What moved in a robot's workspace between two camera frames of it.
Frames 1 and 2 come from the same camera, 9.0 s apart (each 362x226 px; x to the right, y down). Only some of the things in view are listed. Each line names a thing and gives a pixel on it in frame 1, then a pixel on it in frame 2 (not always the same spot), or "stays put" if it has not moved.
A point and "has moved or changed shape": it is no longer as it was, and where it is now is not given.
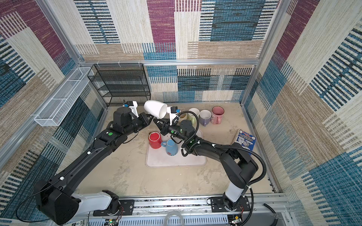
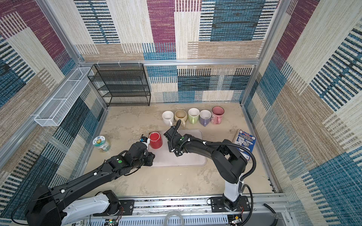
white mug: (158, 109) has moved or changed shape
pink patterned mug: (217, 114) stays put
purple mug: (205, 117) stays put
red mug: (155, 140) stays put
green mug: (191, 117) stays put
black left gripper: (143, 117) to (150, 156)
